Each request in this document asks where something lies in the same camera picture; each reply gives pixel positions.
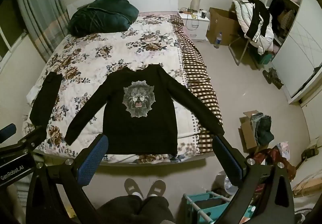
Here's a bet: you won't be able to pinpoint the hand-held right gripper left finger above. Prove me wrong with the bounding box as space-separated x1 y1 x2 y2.
25 134 109 224

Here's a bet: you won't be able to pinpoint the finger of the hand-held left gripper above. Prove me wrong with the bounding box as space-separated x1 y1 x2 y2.
0 124 17 143
0 125 48 156

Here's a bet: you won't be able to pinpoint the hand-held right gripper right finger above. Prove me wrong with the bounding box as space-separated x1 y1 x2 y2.
213 135 295 224

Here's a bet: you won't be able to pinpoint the black lion print sweater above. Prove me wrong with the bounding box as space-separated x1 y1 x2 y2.
65 64 225 156

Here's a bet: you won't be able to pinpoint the pile of colourful clothes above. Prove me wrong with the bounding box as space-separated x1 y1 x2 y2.
253 142 297 182

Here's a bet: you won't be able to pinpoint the dark hanging clothes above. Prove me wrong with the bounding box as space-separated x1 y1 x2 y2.
269 0 285 26

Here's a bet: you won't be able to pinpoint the small cardboard box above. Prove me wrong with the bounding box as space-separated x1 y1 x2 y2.
239 110 264 150

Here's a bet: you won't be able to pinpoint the black folded garment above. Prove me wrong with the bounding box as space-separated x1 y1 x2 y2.
30 72 63 139

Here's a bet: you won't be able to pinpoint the grey slipper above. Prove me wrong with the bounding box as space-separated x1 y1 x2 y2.
146 179 166 198
124 178 144 200

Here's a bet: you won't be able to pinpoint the stack of folded jeans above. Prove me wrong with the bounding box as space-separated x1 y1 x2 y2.
250 113 275 146

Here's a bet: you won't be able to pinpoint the teal laundry rack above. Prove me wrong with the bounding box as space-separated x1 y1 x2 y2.
184 190 254 224

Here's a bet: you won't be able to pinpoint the person's dark trousers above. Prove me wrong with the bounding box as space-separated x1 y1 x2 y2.
97 195 174 224

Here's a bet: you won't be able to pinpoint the brown plaid bed sheet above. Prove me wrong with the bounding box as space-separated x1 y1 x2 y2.
168 15 225 154

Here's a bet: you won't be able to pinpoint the window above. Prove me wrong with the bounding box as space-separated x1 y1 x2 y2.
0 0 28 60

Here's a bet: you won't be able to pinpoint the floral quilt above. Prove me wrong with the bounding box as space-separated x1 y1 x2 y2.
23 11 222 164

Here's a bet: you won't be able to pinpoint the teal storage box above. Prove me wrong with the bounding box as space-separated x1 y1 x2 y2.
257 51 275 65

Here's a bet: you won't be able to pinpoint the metal folding chair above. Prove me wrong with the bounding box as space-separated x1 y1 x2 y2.
228 0 253 66

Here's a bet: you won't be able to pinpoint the plastic water bottle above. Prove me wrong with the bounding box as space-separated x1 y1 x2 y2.
214 32 223 49

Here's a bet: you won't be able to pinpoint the grey striped curtain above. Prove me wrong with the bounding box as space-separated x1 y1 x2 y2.
15 0 69 51

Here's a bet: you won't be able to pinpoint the large cardboard box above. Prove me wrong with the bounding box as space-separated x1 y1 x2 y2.
206 7 246 46

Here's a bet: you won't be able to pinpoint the white nightstand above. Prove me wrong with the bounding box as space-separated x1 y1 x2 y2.
178 10 210 40

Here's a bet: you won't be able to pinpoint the dark green duvet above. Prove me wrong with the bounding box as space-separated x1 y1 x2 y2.
67 0 139 37

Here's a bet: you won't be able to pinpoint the black jacket with white stripes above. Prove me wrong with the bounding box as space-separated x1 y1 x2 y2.
244 0 271 43

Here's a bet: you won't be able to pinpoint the brown hanging garment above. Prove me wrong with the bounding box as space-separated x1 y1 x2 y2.
278 9 296 31

